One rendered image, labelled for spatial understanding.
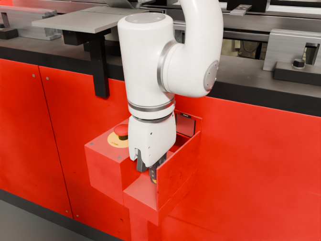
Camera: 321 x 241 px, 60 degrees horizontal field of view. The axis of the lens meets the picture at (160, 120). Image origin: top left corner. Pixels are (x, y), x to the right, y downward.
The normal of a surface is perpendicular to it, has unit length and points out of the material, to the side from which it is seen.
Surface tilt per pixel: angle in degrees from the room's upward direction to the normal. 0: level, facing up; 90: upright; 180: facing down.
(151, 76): 97
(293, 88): 0
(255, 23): 90
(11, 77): 90
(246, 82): 0
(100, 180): 90
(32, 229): 0
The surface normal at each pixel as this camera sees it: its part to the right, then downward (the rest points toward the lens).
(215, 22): 0.69, 0.07
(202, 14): 0.30, 0.15
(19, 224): 0.00, -0.86
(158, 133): 0.77, 0.34
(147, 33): 0.07, 0.56
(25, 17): -0.41, 0.46
